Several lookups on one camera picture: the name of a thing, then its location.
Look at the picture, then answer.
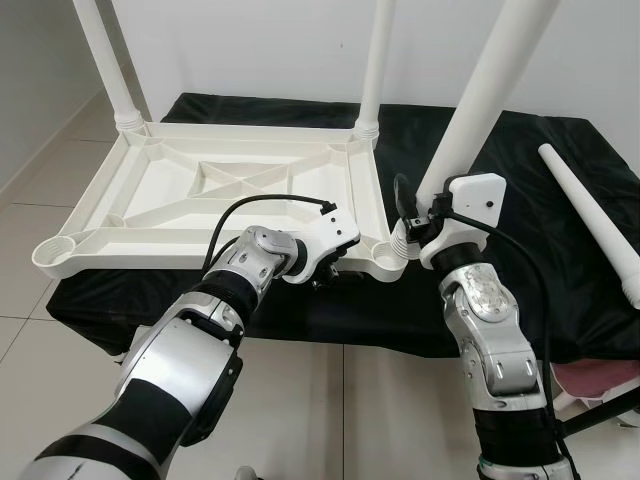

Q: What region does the white plastic table leg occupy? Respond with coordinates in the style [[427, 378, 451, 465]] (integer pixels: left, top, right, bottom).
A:
[[538, 143, 640, 310], [73, 0, 150, 133], [390, 0, 562, 263], [356, 0, 399, 138]]

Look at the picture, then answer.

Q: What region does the white plastic children table top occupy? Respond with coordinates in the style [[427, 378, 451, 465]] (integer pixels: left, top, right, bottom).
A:
[[32, 120, 411, 282]]

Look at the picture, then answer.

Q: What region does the black table cloth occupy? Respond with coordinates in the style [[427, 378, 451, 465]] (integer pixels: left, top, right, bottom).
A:
[[45, 92, 640, 363]]

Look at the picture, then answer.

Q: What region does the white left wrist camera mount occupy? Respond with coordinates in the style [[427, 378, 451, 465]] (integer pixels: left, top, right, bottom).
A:
[[298, 205, 362, 287]]

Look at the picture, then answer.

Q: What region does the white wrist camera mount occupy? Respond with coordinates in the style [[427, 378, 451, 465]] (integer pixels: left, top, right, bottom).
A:
[[418, 173, 507, 272], [298, 205, 362, 287]]

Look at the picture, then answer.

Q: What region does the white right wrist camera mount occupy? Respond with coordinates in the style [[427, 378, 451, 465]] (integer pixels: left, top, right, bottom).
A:
[[418, 173, 507, 272]]

